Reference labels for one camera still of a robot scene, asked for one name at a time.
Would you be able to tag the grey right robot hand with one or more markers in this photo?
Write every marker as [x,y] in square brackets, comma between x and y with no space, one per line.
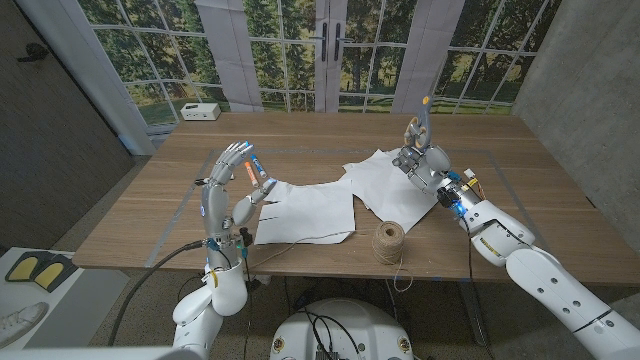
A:
[430,170]

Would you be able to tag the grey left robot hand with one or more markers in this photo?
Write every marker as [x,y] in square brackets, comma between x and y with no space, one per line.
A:
[215,210]

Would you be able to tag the white paper sheet with slits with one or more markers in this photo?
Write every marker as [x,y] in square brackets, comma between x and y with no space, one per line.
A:
[310,215]

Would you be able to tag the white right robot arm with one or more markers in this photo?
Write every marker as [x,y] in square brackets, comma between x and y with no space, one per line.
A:
[540,280]

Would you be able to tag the black dry erase marker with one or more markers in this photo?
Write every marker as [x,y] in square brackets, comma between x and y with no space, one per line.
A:
[200,181]

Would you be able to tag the orange marker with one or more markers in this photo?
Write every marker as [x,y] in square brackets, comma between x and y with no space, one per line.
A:
[251,174]

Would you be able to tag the creased white paper sheet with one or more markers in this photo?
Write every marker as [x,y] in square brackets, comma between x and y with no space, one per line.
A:
[385,195]

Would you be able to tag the blue marker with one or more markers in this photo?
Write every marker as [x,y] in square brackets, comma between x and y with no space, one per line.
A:
[258,166]

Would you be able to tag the brown twine ball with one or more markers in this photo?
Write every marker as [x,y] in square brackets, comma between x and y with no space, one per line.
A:
[388,242]

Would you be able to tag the white power strip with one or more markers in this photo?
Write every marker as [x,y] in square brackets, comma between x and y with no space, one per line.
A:
[200,111]

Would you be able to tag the printed window backdrop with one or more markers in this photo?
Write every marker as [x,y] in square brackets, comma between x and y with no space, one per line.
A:
[160,75]

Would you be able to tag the metal table leg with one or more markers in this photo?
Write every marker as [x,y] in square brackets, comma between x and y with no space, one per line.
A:
[472,315]

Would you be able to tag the white floor mat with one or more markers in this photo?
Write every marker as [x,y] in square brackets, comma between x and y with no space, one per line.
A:
[90,300]

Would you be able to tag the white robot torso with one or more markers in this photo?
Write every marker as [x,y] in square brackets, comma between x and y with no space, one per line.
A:
[370,325]

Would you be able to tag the yellow black insole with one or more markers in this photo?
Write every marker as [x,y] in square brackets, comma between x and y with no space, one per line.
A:
[50,274]
[22,268]

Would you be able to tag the white sneaker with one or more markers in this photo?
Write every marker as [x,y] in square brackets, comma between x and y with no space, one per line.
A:
[20,322]

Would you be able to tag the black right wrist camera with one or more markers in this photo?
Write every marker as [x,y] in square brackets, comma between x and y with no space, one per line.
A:
[444,197]

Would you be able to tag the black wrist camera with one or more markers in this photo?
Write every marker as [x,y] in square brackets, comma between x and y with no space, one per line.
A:
[245,234]
[444,197]

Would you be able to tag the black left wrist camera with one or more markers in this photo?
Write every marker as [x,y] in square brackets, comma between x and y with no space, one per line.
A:
[245,234]

